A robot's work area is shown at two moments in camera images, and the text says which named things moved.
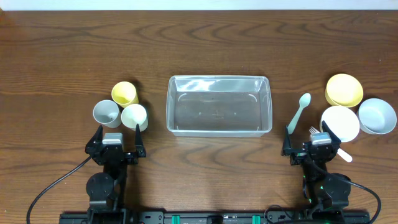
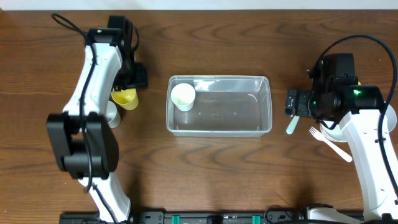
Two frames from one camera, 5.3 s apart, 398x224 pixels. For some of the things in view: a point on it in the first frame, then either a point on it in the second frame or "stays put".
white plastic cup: (134, 114) -> (183, 96)
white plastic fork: (340, 152) stays put
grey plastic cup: (107, 112) stays put
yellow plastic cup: (124, 94) stays put
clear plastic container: (214, 106) stays put
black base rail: (307, 217) stays put
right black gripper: (313, 152) -> (292, 102)
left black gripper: (115, 152) -> (138, 80)
